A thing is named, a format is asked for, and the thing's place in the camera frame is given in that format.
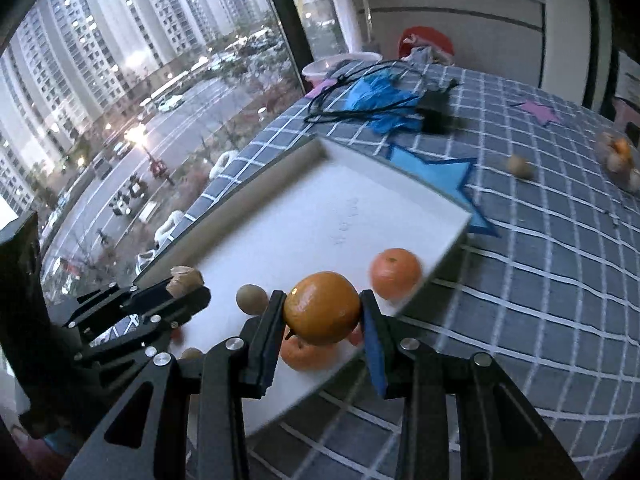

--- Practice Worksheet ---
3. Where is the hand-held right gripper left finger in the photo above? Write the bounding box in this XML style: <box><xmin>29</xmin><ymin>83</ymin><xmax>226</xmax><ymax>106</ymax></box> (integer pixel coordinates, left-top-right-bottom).
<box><xmin>62</xmin><ymin>290</ymin><xmax>288</xmax><ymax>480</ymax></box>

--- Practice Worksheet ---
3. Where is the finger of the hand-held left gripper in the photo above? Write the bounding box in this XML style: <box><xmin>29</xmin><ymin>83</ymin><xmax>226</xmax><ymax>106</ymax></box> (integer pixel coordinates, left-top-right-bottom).
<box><xmin>75</xmin><ymin>287</ymin><xmax>212</xmax><ymax>386</ymax></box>
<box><xmin>62</xmin><ymin>278</ymin><xmax>171</xmax><ymax>333</ymax></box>

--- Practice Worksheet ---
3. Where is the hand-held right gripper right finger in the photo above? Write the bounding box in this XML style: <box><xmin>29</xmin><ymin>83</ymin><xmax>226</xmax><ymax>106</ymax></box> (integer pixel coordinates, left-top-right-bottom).
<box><xmin>357</xmin><ymin>289</ymin><xmax>583</xmax><ymax>480</ymax></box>

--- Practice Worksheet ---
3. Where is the longan shell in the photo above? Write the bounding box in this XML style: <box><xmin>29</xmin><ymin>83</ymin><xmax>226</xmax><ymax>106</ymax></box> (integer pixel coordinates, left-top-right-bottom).
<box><xmin>166</xmin><ymin>266</ymin><xmax>205</xmax><ymax>297</ymax></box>

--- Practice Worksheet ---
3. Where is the yellowish mandarin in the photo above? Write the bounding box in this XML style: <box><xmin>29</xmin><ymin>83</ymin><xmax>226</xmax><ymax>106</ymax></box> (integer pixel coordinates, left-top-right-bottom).
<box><xmin>282</xmin><ymin>271</ymin><xmax>362</xmax><ymax>346</ymax></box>

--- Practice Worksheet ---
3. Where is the white shallow box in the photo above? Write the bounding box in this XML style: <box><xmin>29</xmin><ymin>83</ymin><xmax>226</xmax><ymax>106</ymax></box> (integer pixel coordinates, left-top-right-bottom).
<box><xmin>132</xmin><ymin>134</ymin><xmax>473</xmax><ymax>436</ymax></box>

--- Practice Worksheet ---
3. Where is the blue plastic bag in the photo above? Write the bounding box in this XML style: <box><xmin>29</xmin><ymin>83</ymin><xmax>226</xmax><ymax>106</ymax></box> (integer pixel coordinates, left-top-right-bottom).
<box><xmin>345</xmin><ymin>72</ymin><xmax>426</xmax><ymax>133</ymax></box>

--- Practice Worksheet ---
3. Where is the clear plastic bowl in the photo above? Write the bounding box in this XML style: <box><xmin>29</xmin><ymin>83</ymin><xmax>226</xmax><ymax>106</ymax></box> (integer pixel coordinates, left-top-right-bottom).
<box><xmin>301</xmin><ymin>51</ymin><xmax>382</xmax><ymax>88</ymax></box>

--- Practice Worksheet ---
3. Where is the grey crumpled cloth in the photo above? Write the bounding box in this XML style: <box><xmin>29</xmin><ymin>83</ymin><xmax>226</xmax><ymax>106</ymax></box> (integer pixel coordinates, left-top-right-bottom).
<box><xmin>402</xmin><ymin>45</ymin><xmax>446</xmax><ymax>66</ymax></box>

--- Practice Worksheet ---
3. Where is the red round stool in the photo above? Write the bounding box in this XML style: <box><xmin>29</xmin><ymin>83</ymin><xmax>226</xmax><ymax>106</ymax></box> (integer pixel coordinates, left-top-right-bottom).
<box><xmin>397</xmin><ymin>25</ymin><xmax>455</xmax><ymax>63</ymax></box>

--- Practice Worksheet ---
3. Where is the pink plastic stool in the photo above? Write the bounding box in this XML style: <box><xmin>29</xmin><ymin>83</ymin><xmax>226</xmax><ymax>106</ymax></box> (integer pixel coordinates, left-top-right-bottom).
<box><xmin>612</xmin><ymin>97</ymin><xmax>640</xmax><ymax>133</ymax></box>

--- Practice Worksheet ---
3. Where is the black power adapter with cable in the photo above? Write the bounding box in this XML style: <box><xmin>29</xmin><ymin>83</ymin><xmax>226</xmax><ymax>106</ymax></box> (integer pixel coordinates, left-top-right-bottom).
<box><xmin>304</xmin><ymin>60</ymin><xmax>461</xmax><ymax>125</ymax></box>

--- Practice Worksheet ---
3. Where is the black window frame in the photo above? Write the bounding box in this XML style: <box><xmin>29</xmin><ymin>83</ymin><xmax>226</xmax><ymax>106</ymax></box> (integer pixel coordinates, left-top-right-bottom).
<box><xmin>252</xmin><ymin>0</ymin><xmax>321</xmax><ymax>96</ymax></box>

